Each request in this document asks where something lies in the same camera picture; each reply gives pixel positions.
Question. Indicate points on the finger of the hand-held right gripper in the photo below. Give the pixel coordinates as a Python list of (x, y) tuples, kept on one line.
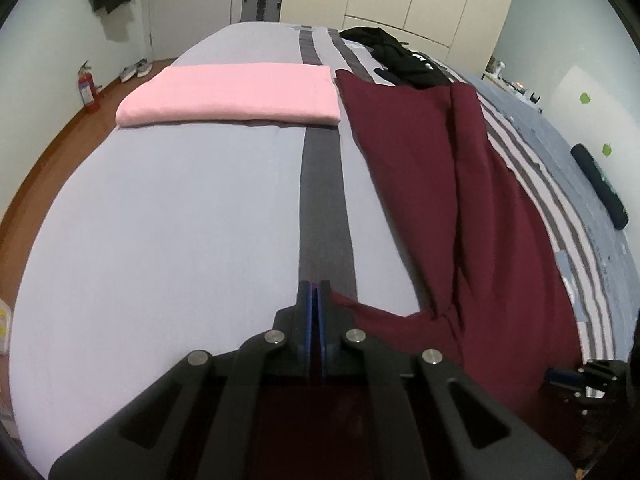
[(562, 377)]

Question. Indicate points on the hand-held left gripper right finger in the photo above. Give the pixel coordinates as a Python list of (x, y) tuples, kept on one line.
[(325, 330)]

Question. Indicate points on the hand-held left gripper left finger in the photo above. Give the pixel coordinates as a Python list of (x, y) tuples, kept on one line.
[(304, 330)]

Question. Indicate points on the maroon t-shirt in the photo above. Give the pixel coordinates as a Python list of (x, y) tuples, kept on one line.
[(425, 160)]

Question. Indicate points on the bed with striped sheet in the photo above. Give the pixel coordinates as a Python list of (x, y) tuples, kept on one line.
[(175, 235)]

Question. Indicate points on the navy bolster pillow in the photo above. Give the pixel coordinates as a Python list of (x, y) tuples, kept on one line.
[(597, 185)]

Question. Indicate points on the folded pink garment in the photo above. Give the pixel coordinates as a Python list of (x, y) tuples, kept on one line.
[(225, 92)]

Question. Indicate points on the black garment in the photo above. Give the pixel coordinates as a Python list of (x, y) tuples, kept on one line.
[(405, 60)]

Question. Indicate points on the white headboard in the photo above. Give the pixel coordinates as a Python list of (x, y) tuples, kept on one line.
[(575, 90)]

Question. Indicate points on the white nightstand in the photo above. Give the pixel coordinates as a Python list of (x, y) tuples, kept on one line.
[(520, 91)]

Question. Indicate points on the small white fan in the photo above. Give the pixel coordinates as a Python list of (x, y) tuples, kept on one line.
[(496, 67)]

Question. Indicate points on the red fire extinguisher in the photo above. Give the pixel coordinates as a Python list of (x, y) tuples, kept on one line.
[(89, 90)]

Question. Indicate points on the white door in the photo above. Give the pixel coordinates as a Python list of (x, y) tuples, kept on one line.
[(190, 5)]

